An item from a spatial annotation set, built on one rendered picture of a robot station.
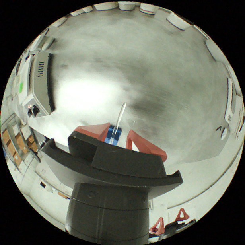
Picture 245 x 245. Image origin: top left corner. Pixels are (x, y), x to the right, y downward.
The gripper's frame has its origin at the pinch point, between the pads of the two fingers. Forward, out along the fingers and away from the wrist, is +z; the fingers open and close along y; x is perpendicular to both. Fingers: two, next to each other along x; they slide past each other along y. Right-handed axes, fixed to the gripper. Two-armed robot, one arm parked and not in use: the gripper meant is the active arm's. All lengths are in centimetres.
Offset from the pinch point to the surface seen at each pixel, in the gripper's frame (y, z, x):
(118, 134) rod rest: -0.7, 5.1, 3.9
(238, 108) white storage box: -70, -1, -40
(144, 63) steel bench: -0.5, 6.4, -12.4
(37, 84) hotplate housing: 22.4, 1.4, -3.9
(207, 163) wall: -117, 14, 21
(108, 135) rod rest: 1.2, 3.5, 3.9
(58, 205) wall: 103, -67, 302
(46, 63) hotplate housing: 24.7, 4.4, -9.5
